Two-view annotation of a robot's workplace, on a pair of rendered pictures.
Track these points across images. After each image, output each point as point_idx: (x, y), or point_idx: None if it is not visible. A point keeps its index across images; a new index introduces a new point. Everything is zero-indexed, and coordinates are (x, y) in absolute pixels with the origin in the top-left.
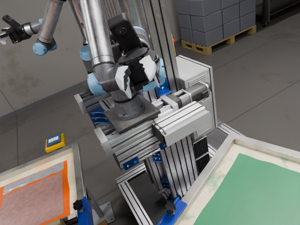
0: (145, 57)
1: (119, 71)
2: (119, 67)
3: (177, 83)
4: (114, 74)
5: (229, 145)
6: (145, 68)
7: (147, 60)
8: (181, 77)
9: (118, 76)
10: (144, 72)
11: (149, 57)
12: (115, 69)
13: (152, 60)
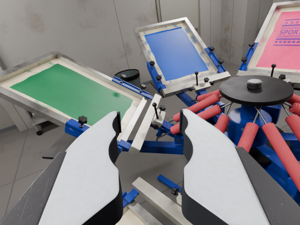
0: (70, 218)
1: (225, 168)
2: (254, 222)
3: None
4: (244, 156)
5: None
6: (109, 123)
7: (81, 161)
8: None
9: (211, 133)
10: (117, 112)
11: (58, 186)
12: (277, 206)
13: (68, 148)
